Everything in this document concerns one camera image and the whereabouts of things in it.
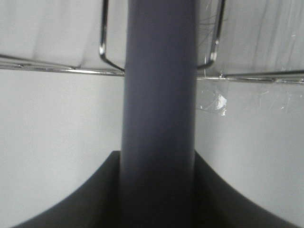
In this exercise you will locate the clear tape piece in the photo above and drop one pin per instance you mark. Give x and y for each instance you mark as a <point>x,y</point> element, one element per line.
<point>212,101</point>

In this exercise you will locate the purple brush black bristles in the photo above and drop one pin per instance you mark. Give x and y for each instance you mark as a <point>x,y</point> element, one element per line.
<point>157,156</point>

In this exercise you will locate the chrome wire rack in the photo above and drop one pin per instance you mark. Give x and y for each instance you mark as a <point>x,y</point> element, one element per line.
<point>280,77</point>

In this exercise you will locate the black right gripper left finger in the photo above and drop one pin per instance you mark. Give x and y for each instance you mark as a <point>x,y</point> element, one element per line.
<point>93,205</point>

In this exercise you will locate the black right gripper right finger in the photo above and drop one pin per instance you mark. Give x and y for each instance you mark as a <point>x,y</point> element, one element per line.
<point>218,205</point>

